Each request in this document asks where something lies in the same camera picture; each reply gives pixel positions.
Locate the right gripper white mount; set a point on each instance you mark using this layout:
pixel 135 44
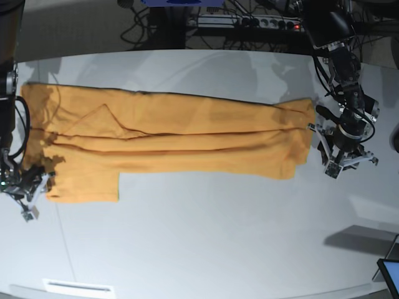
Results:
pixel 41 185

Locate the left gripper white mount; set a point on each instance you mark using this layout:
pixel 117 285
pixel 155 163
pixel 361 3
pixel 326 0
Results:
pixel 330 151

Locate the orange yellow T-shirt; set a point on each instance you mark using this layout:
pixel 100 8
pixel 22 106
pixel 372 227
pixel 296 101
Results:
pixel 89 136

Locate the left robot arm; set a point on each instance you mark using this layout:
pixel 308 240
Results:
pixel 330 27

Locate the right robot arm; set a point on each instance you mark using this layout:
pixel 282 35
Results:
pixel 24 186

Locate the tablet with blue screen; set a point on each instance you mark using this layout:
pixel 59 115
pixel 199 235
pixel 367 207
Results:
pixel 389 271

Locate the white power strip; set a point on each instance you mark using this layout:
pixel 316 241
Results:
pixel 254 21

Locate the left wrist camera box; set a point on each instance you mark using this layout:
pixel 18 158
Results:
pixel 332 169

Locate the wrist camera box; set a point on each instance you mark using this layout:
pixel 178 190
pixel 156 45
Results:
pixel 332 169
pixel 30 214

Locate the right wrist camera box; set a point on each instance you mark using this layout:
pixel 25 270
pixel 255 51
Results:
pixel 30 214

